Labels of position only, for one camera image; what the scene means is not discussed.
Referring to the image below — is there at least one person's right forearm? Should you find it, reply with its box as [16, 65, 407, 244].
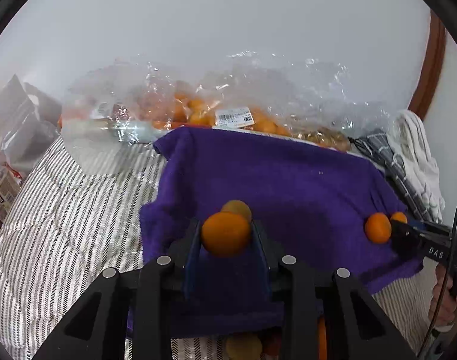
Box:
[420, 324, 456, 360]

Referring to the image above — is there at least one grey plastic packaging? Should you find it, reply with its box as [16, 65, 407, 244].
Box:
[0, 74, 62, 181]

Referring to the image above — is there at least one brown wooden door frame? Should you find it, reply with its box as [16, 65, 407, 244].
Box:
[408, 9, 447, 121]

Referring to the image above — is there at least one printed snack packet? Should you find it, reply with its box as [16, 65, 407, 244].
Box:
[0, 167, 22, 222]

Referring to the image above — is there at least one yellow-brown round fruit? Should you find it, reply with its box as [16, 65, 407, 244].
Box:
[221, 200, 252, 223]

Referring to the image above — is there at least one white price label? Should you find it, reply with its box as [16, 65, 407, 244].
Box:
[216, 107, 255, 127]

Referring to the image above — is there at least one pile of small oranges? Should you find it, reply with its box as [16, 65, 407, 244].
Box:
[154, 80, 289, 136]

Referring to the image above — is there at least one white towel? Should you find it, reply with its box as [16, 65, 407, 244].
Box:
[387, 109, 446, 223]

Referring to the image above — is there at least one yellow-green round fruit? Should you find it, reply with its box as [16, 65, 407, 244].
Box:
[226, 333, 263, 360]

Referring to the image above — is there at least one round orange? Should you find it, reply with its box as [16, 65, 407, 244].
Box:
[201, 212, 252, 257]

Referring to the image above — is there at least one large clear plastic bag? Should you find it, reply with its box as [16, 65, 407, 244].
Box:
[139, 50, 396, 147]

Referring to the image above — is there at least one crumpled clear plastic bag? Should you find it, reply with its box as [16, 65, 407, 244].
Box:
[60, 58, 177, 173]

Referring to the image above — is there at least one purple towel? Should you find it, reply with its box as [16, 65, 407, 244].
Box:
[127, 125, 424, 342]

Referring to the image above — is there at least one person's right hand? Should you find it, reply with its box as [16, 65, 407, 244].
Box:
[433, 264, 457, 327]

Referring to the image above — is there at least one grey checked cloth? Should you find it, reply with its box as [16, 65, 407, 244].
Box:
[350, 129, 439, 226]

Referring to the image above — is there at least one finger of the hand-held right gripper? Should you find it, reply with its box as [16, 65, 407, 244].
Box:
[390, 220, 454, 262]

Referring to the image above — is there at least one bag of brown fruits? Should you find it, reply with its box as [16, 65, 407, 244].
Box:
[296, 127, 351, 151]

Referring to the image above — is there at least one striped blanket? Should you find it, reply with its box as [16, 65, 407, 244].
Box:
[0, 135, 439, 360]

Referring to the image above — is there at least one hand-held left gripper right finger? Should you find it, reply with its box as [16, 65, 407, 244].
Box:
[251, 220, 418, 360]

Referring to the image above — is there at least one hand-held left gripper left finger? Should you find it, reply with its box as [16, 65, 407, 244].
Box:
[31, 217, 203, 360]

